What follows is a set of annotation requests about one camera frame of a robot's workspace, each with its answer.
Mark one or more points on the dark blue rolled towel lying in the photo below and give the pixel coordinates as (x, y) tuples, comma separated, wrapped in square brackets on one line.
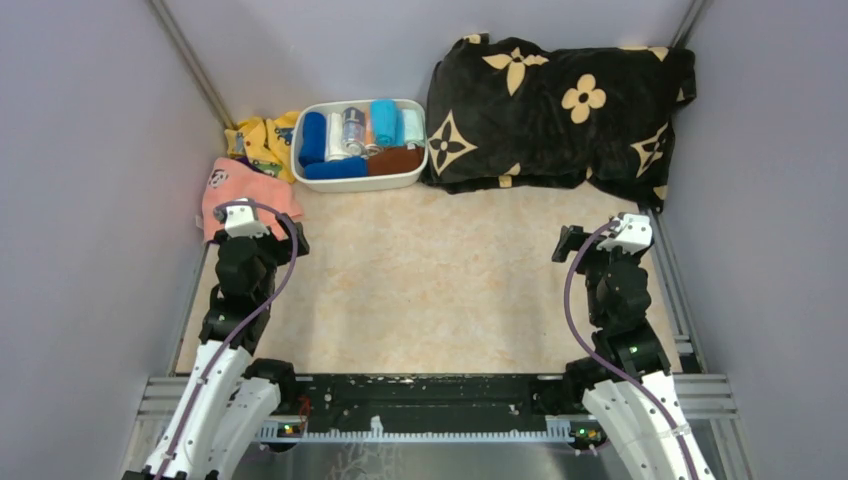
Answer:
[(351, 167)]

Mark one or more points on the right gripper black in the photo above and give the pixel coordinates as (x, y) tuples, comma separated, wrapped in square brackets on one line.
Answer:
[(571, 238)]

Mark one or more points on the grey blue rolled towel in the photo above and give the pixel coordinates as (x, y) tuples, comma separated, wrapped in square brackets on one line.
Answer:
[(353, 131)]

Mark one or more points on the white rolled towel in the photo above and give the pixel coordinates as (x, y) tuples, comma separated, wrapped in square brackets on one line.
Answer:
[(335, 150)]

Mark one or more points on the orange rolled towel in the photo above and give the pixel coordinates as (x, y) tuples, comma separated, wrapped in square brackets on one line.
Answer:
[(371, 146)]

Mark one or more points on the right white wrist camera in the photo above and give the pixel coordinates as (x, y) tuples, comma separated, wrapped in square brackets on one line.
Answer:
[(633, 233)]

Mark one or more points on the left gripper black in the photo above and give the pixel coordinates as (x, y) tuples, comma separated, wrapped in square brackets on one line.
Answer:
[(284, 246)]

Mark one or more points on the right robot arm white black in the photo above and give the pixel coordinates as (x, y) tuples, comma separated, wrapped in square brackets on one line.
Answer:
[(624, 381)]

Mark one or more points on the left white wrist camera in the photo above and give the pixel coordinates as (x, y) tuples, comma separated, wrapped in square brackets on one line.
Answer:
[(241, 221)]

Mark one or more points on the aluminium frame rail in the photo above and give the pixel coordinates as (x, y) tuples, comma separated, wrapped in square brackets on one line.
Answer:
[(703, 397)]

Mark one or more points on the white plastic bin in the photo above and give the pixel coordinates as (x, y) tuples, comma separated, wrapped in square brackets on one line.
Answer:
[(347, 185)]

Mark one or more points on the dark blue rolled towel upright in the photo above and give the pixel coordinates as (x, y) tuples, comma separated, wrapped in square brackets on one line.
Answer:
[(314, 133)]

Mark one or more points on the brown rolled towel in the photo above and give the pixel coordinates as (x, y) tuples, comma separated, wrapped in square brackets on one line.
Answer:
[(395, 160)]

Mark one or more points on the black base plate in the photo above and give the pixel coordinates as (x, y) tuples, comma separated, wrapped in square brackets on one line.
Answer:
[(429, 403)]

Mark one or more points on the light blue rolled towel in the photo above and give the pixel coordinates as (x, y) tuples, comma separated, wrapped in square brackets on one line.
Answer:
[(384, 119)]

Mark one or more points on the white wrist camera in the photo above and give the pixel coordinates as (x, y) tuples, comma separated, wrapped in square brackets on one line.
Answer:
[(241, 221), (633, 233)]

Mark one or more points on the pink panda towel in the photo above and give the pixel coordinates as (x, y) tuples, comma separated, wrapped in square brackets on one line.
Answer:
[(232, 180)]

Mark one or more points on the pale mint rolled towel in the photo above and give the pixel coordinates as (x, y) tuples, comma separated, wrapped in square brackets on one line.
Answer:
[(412, 128)]

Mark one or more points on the black floral blanket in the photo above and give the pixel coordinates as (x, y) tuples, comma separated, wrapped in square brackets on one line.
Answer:
[(508, 113)]

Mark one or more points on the yellow patterned cloth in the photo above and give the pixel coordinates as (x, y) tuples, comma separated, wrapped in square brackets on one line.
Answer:
[(264, 144)]

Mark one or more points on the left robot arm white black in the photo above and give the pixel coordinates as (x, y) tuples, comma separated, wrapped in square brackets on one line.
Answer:
[(229, 392)]

